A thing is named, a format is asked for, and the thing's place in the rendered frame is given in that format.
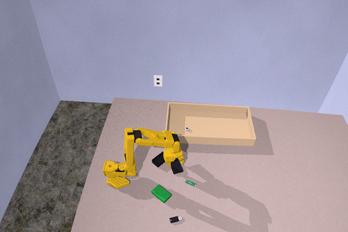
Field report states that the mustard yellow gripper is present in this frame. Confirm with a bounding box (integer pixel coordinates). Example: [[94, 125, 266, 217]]
[[164, 148, 184, 168]]

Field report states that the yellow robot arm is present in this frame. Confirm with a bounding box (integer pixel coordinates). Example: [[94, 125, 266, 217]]
[[104, 128, 180, 189]]

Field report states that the black usb flash drive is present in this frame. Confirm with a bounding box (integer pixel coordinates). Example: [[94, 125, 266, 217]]
[[170, 216, 182, 223]]

